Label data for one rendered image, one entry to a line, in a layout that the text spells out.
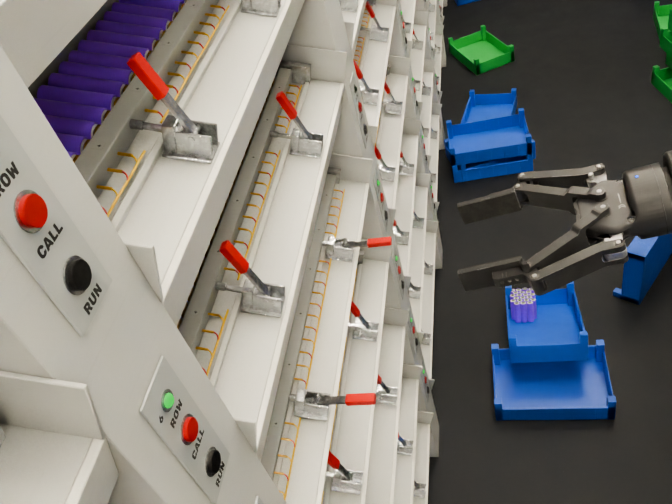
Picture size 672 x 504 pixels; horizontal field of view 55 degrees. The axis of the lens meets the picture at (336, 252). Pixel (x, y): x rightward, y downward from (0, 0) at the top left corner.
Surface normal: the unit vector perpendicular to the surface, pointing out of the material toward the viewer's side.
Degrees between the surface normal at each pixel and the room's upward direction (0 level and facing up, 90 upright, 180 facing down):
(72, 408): 90
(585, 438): 0
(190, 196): 18
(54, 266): 90
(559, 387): 0
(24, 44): 108
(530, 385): 0
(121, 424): 90
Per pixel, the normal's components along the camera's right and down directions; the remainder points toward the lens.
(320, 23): -0.13, 0.70
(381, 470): 0.07, -0.70
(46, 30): 0.99, 0.14
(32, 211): 0.96, -0.07
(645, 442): -0.23, -0.71
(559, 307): -0.18, -0.90
